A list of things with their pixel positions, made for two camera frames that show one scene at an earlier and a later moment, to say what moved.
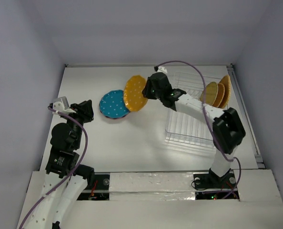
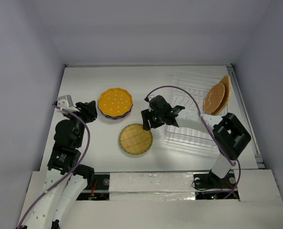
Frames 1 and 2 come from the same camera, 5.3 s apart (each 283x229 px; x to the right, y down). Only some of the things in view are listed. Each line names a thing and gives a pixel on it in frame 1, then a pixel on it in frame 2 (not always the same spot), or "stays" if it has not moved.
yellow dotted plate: x=134 y=98 → x=115 y=101
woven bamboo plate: x=211 y=92 → x=135 y=140
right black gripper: x=151 y=84 → x=148 y=118
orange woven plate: x=226 y=81 stays
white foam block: x=152 y=186 stays
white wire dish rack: x=183 y=129 stays
